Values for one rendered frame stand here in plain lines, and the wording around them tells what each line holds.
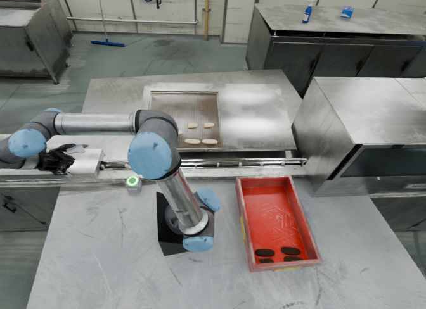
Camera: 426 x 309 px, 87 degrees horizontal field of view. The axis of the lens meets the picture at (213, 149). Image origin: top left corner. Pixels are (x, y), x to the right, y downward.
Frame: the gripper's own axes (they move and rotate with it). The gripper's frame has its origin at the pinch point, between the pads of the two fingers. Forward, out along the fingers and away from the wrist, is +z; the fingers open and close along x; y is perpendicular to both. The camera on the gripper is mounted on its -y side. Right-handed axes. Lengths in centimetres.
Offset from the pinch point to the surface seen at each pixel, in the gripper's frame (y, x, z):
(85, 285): 26, -48, 9
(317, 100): 70, 82, 61
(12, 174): -45, -34, 8
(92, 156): -23.0, -8.0, 28.6
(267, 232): 82, 5, 52
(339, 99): 80, 85, 55
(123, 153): -18, -2, 47
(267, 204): 75, 17, 61
